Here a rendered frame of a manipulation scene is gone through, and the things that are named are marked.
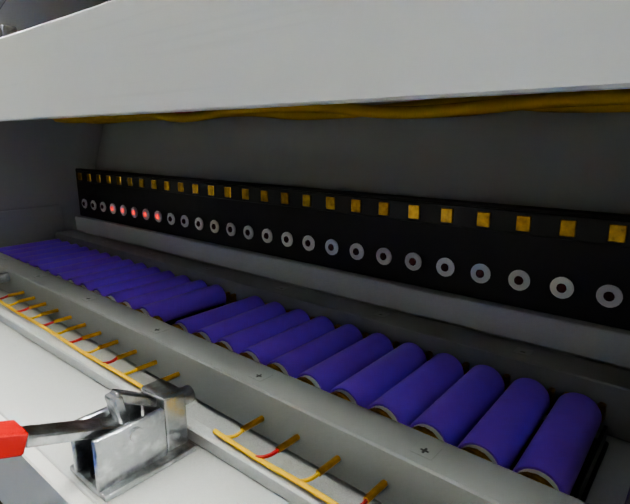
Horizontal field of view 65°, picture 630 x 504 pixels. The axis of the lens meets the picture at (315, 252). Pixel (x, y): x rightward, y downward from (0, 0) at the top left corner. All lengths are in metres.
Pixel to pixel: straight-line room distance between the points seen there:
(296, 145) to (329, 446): 0.27
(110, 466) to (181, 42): 0.16
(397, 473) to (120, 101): 0.18
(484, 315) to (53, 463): 0.21
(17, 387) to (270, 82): 0.22
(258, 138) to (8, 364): 0.25
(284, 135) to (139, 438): 0.28
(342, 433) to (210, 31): 0.15
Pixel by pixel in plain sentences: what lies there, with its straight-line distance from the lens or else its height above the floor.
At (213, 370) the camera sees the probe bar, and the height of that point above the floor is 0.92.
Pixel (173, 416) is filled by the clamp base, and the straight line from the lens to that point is 0.22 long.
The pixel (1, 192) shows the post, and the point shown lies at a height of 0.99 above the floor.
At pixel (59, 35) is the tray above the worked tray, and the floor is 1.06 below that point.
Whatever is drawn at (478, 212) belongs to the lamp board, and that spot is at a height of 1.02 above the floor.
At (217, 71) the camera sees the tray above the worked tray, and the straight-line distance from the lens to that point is 0.18.
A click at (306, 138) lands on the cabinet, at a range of 0.41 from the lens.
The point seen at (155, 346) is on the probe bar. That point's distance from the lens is 0.28.
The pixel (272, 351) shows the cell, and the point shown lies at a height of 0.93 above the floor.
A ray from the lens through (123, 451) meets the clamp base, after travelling 0.21.
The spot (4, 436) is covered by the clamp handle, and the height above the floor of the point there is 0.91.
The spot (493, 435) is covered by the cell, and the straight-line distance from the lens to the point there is 0.21.
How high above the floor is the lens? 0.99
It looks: level
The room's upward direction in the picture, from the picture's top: 11 degrees clockwise
